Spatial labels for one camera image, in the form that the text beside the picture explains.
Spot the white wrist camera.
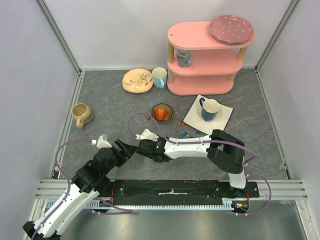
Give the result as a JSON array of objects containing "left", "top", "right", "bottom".
[
  {"left": 135, "top": 128, "right": 159, "bottom": 142},
  {"left": 91, "top": 134, "right": 112, "bottom": 149}
]

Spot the light blue mug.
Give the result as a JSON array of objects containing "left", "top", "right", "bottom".
[{"left": 152, "top": 67, "right": 167, "bottom": 89}]

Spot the orange cup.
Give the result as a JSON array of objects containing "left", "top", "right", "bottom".
[{"left": 154, "top": 108, "right": 171, "bottom": 121}]

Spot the white cable duct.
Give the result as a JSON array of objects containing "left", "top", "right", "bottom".
[{"left": 84, "top": 200, "right": 248, "bottom": 211}]

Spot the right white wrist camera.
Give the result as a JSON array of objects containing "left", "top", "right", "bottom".
[{"left": 135, "top": 128, "right": 159, "bottom": 142}]

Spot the grey mug on shelf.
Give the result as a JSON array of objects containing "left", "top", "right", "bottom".
[{"left": 176, "top": 49, "right": 192, "bottom": 68}]

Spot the beige ceramic mug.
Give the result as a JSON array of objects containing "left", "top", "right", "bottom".
[{"left": 71, "top": 103, "right": 93, "bottom": 129}]

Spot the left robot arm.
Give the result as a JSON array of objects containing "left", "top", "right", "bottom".
[{"left": 22, "top": 138, "right": 137, "bottom": 240}]

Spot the yellow floral plate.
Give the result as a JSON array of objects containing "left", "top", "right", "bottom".
[{"left": 122, "top": 68, "right": 154, "bottom": 94}]

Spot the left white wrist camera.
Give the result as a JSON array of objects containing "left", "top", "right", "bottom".
[{"left": 91, "top": 134, "right": 112, "bottom": 149}]

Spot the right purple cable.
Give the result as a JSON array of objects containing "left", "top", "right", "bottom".
[{"left": 127, "top": 112, "right": 274, "bottom": 216}]

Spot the pink three-tier shelf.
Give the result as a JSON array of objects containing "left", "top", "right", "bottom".
[{"left": 167, "top": 21, "right": 256, "bottom": 96}]

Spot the pink polka dot plate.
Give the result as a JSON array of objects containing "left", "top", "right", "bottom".
[{"left": 208, "top": 15, "right": 255, "bottom": 46}]

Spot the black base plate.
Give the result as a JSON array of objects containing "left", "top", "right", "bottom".
[{"left": 99, "top": 179, "right": 260, "bottom": 207}]

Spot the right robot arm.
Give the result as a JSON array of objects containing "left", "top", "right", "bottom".
[{"left": 135, "top": 129, "right": 247, "bottom": 197}]

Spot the dark blue mug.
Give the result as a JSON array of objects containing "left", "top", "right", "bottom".
[{"left": 199, "top": 97, "right": 220, "bottom": 122}]

